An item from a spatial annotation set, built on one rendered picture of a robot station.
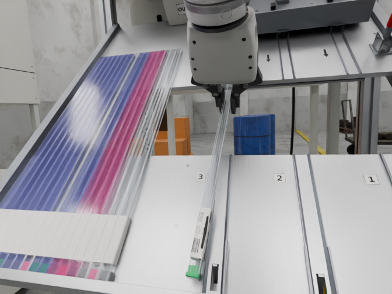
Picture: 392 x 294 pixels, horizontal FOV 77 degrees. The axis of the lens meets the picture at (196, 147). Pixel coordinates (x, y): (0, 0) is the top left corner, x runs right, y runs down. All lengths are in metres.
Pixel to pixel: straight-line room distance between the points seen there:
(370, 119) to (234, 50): 0.52
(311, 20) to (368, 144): 0.37
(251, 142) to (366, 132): 2.78
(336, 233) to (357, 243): 0.02
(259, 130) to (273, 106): 6.69
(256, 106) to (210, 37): 9.83
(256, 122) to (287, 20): 2.90
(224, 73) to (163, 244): 0.25
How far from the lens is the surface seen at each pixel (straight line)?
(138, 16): 1.01
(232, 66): 0.38
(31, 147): 0.55
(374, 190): 0.38
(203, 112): 10.51
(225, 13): 0.32
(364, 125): 0.79
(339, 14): 0.65
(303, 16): 0.63
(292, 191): 0.35
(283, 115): 10.18
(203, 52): 0.37
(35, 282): 0.38
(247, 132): 3.49
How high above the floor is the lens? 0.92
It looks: 8 degrees down
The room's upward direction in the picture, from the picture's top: 3 degrees counter-clockwise
